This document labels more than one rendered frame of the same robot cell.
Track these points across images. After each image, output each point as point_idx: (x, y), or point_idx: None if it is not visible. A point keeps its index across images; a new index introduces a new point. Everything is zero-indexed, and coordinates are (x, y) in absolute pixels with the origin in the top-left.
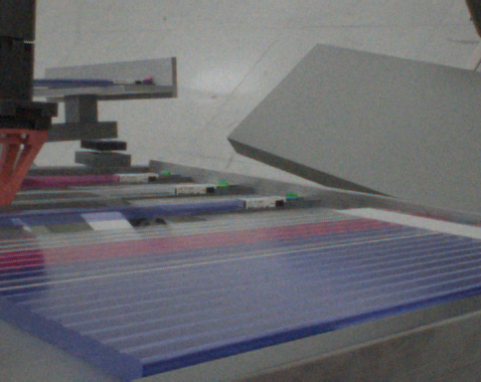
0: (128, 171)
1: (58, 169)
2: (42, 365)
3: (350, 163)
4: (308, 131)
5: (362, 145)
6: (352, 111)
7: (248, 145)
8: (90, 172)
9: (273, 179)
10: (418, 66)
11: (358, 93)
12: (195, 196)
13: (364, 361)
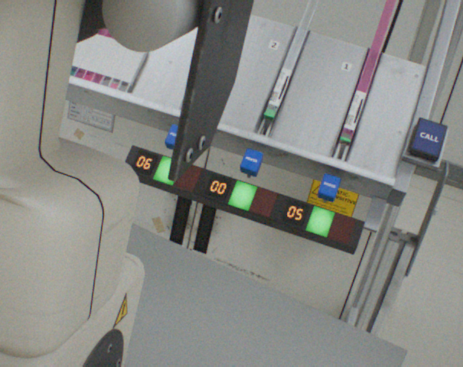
0: (400, 160)
1: (422, 89)
2: None
3: (200, 267)
4: (275, 319)
5: (191, 281)
6: (220, 326)
7: (360, 329)
8: (412, 121)
9: (226, 124)
10: (132, 362)
11: (220, 352)
12: (272, 82)
13: None
